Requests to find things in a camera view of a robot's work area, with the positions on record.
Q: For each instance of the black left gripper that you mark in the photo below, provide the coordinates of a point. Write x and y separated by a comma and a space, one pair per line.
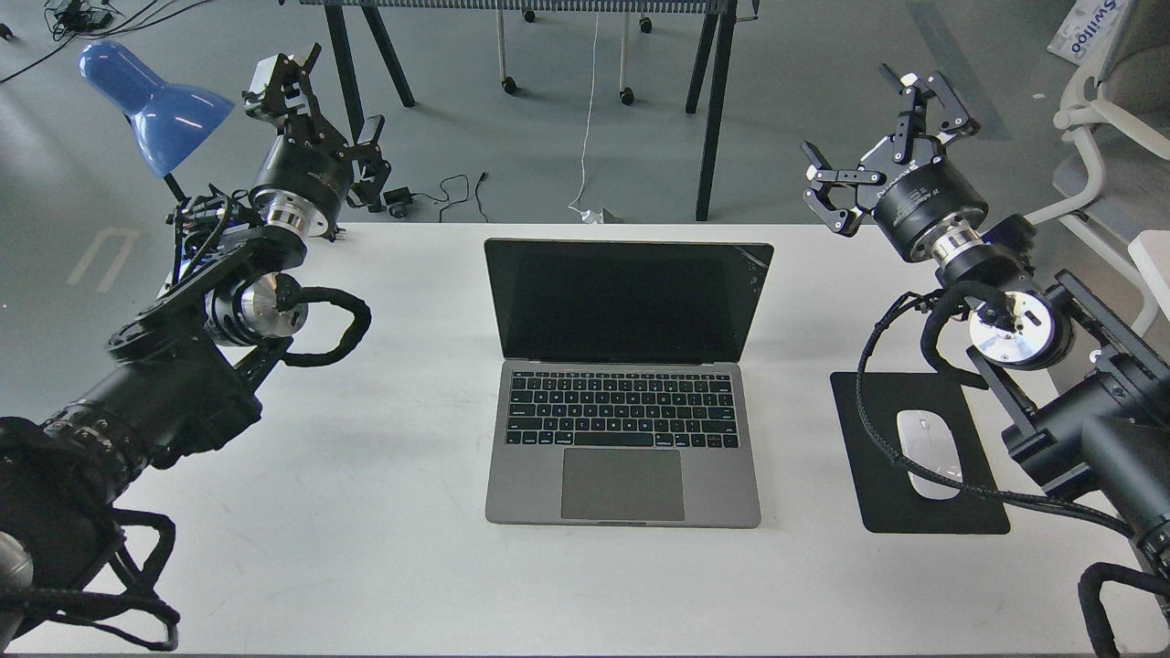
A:
301, 186

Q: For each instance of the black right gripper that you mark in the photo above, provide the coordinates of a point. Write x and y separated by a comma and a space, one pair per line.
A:
908, 186

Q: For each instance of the grey laptop computer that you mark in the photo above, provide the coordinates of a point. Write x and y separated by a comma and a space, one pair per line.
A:
621, 395

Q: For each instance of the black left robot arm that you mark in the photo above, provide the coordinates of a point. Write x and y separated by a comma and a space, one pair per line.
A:
189, 365

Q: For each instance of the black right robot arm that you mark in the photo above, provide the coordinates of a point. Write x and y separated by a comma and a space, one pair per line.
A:
1086, 394

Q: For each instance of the blue desk lamp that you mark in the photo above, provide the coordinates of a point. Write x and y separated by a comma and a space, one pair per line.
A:
169, 120

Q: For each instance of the white printed box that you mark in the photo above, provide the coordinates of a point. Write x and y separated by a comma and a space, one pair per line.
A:
1087, 27

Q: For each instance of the white office chair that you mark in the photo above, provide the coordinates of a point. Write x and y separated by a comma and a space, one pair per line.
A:
1114, 112

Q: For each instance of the black background table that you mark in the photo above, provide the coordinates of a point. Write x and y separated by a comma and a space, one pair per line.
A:
411, 48

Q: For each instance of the white computer mouse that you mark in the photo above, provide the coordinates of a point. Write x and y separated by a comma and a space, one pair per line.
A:
926, 439

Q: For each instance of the white rolling cart legs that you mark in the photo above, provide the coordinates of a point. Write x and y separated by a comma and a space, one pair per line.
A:
625, 93

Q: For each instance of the black mouse pad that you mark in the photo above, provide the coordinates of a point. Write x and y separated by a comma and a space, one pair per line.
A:
887, 501

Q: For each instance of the black power adapter with cable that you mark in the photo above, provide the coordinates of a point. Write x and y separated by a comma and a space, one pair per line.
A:
397, 201

